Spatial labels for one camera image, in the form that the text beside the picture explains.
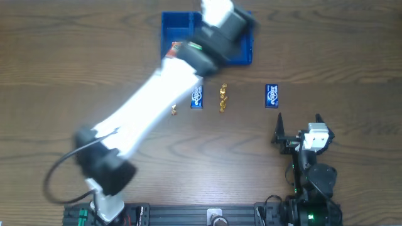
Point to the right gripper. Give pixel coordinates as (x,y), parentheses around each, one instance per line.
(289,144)

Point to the blue candy pack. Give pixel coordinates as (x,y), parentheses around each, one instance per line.
(198,99)
(271,96)

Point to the gold candy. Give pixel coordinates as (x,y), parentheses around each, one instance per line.
(173,110)
(223,91)
(223,105)

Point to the orange candy box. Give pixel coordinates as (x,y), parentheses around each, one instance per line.
(172,51)

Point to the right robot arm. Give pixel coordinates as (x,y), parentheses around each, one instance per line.
(320,179)

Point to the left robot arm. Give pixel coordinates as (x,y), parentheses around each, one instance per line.
(150,103)

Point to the blue tray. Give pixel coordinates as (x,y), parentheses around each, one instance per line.
(176,28)

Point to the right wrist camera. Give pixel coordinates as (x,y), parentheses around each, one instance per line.
(315,135)

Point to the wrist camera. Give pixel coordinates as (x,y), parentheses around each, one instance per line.
(315,135)
(216,11)

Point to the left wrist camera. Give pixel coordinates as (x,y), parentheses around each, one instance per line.
(216,11)

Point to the mounting rail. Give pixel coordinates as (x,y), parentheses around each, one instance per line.
(182,215)

